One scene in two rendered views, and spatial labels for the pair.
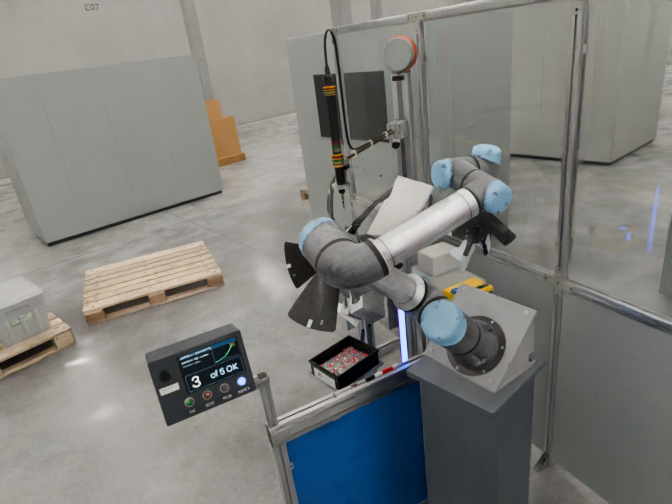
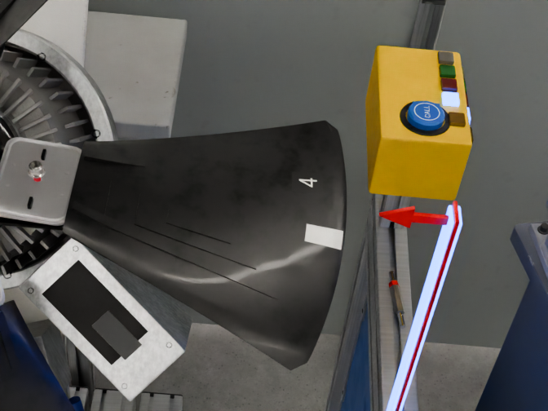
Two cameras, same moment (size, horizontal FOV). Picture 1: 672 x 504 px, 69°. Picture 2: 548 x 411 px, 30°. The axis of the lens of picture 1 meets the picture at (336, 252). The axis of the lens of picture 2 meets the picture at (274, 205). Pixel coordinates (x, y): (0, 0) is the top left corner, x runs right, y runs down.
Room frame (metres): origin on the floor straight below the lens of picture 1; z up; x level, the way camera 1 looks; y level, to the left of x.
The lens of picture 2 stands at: (1.40, 0.41, 1.80)
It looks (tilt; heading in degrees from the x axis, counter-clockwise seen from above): 47 degrees down; 292
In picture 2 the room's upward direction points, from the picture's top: 7 degrees clockwise
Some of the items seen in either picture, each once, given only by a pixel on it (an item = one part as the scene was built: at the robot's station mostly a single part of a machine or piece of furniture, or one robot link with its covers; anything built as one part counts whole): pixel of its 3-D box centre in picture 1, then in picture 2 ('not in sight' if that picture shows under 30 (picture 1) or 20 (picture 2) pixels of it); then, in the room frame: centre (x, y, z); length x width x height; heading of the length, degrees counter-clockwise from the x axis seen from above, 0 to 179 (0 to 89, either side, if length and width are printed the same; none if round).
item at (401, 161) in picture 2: (468, 299); (414, 125); (1.59, -0.47, 1.02); 0.16 x 0.10 x 0.11; 115
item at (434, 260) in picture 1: (436, 258); not in sight; (2.21, -0.50, 0.92); 0.17 x 0.16 x 0.11; 115
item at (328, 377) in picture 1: (344, 362); not in sight; (1.55, 0.02, 0.85); 0.22 x 0.17 x 0.07; 130
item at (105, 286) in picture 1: (152, 277); not in sight; (4.38, 1.82, 0.07); 1.20 x 1.00 x 0.15; 112
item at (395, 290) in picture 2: not in sight; (396, 299); (1.54, -0.35, 0.87); 0.08 x 0.01 x 0.01; 122
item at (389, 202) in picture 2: not in sight; (399, 185); (1.59, -0.47, 0.92); 0.03 x 0.03 x 0.12; 25
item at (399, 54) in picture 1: (399, 54); not in sight; (2.42, -0.41, 1.88); 0.16 x 0.07 x 0.16; 60
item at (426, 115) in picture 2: not in sight; (426, 116); (1.58, -0.43, 1.08); 0.04 x 0.04 x 0.02
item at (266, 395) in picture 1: (267, 400); not in sight; (1.25, 0.28, 0.96); 0.03 x 0.03 x 0.20; 25
